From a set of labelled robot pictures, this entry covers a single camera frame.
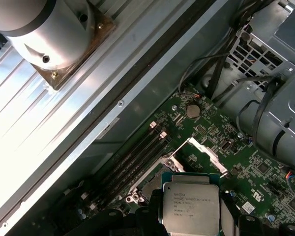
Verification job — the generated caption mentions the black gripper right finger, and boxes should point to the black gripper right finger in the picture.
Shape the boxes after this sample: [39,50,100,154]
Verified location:
[220,196,295,236]

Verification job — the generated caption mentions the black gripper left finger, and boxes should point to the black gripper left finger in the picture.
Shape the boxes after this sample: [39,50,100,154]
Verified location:
[105,189,169,236]

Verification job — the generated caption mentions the silver CPU green edge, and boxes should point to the silver CPU green edge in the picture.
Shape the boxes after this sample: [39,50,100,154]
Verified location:
[161,171,223,236]

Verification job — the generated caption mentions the metal socket cover frame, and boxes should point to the metal socket cover frame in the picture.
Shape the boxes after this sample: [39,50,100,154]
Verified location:
[162,136,231,179]

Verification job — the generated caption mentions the CPU socket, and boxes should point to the CPU socket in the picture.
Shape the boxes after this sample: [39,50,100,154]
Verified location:
[125,152,187,206]

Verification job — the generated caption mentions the green motherboard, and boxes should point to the green motherboard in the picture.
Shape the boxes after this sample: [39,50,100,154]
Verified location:
[71,82,295,236]

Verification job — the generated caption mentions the round coin cell battery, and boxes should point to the round coin cell battery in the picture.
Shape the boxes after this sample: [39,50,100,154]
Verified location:
[185,103,202,119]

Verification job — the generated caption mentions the grey open PC case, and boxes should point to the grey open PC case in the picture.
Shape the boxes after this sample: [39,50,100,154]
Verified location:
[0,0,295,236]

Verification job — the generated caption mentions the metal drive cage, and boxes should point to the metal drive cage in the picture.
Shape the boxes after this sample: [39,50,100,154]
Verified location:
[211,0,295,173]

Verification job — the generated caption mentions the black wire bundle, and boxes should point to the black wire bundle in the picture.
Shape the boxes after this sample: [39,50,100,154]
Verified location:
[236,72,290,150]

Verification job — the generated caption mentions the thick black wire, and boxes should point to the thick black wire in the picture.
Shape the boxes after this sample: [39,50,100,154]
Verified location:
[207,0,255,101]

